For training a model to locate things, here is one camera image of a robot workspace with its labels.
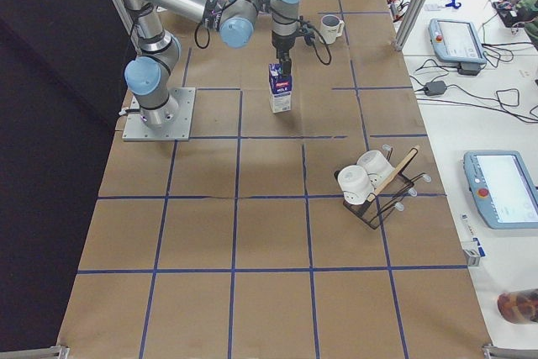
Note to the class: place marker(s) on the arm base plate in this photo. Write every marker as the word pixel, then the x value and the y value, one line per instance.
pixel 171 122

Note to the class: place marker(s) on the aluminium frame post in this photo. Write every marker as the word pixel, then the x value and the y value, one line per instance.
pixel 416 1

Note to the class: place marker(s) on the blue white milk carton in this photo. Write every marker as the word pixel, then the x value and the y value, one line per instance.
pixel 280 89

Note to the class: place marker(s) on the white cup on rack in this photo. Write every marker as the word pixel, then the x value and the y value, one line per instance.
pixel 376 165
pixel 355 184

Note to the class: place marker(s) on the white ceramic mug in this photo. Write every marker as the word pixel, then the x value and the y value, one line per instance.
pixel 331 28

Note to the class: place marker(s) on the wooden stick on rack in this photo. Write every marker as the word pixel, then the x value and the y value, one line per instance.
pixel 397 170

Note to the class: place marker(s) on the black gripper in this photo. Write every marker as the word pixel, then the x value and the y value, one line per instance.
pixel 281 44

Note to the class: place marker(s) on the black wire cup rack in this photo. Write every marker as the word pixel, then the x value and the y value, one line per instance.
pixel 390 199

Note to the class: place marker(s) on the blue teach pendant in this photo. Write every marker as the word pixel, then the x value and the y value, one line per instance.
pixel 502 189
pixel 456 41

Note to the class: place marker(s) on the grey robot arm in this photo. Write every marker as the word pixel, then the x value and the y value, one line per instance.
pixel 234 20

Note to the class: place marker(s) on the black power adapter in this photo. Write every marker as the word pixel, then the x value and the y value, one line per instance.
pixel 434 88

